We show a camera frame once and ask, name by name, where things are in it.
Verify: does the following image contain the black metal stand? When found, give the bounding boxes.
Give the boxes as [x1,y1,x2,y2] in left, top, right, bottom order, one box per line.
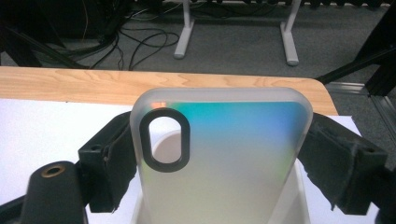
[316,0,396,97]
[0,18,90,70]

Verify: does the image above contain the white plastic bin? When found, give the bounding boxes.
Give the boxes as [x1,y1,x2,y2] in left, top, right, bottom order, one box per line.
[130,129,312,224]

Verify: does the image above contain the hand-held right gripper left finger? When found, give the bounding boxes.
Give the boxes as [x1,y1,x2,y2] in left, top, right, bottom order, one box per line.
[78,111,138,214]

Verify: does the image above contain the white metal stand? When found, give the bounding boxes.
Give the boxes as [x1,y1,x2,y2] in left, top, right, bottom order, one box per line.
[173,0,303,67]

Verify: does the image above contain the black floor cables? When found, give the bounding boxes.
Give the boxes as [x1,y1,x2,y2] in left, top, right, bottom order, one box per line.
[62,0,181,72]

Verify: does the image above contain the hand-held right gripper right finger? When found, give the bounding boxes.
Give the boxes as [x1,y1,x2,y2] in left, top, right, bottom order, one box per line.
[297,112,389,216]

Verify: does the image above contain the iridescent phone case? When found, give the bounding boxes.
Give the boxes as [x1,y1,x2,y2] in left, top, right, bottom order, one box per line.
[129,87,314,224]

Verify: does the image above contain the aluminium floor frame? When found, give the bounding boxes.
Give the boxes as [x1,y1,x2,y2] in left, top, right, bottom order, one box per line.
[325,81,396,143]

